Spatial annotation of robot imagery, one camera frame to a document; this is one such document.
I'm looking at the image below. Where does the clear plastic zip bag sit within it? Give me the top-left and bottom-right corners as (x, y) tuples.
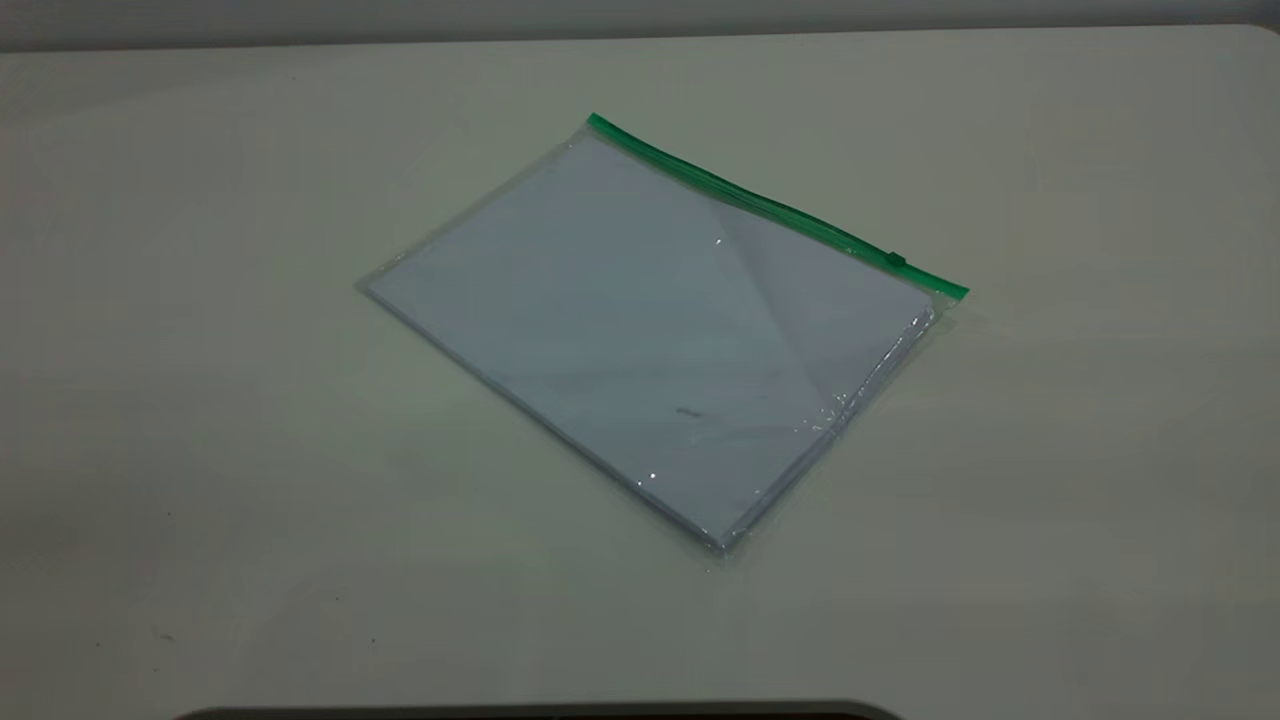
(355, 112), (971, 573)

